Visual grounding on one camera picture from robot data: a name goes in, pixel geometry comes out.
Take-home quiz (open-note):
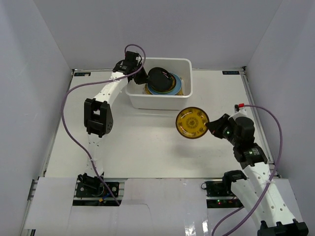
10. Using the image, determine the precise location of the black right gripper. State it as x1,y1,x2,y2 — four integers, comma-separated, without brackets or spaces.
206,114,239,147

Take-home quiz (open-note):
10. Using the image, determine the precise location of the yellow patterned plate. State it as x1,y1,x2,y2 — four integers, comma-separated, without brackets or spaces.
149,74,174,92
175,107,210,139

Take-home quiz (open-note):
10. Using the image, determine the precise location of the black plate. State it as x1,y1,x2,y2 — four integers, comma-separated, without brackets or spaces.
148,67,173,92

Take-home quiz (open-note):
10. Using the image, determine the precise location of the light blue plate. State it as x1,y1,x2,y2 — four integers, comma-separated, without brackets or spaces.
147,73,181,95

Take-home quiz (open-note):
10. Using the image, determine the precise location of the rectangular woven bamboo plate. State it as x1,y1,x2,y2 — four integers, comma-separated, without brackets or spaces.
178,77,185,96

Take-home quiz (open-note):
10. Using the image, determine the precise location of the round woven bamboo plate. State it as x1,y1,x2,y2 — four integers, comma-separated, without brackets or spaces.
144,84,151,94

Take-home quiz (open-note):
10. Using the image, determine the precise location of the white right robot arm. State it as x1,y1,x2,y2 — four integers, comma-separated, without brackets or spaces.
206,114,309,236

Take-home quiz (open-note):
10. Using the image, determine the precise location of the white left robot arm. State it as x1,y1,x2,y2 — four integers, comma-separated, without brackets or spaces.
84,51,145,177

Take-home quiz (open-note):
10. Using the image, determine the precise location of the white plastic bin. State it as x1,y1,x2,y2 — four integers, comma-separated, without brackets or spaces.
125,58,193,110

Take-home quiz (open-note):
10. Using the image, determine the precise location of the white paper sheet front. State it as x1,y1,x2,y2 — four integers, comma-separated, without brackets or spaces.
24,177,308,236

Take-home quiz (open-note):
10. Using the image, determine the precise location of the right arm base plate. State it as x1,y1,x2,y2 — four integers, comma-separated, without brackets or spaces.
201,180,243,208

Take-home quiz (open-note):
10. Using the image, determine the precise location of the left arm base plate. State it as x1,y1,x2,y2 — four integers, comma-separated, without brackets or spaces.
74,174,120,202

